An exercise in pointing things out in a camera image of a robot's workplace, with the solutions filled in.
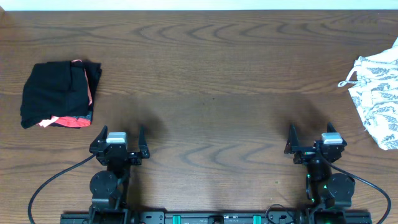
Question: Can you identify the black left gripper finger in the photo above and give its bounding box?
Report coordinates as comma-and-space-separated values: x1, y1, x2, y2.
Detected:
138, 126, 147, 151
96, 125, 108, 141

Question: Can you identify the white fern print garment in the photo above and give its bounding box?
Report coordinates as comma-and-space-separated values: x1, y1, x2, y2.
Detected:
338, 42, 397, 151

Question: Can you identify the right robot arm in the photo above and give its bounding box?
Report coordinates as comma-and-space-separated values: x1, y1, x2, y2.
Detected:
284, 123, 355, 223

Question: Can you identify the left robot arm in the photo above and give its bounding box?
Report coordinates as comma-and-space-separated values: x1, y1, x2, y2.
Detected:
88, 126, 150, 224

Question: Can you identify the folded black and coral garment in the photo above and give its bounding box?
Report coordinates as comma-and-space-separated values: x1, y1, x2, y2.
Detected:
20, 59, 102, 129

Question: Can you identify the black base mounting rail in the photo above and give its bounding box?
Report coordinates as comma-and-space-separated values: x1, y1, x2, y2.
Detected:
60, 209, 372, 224

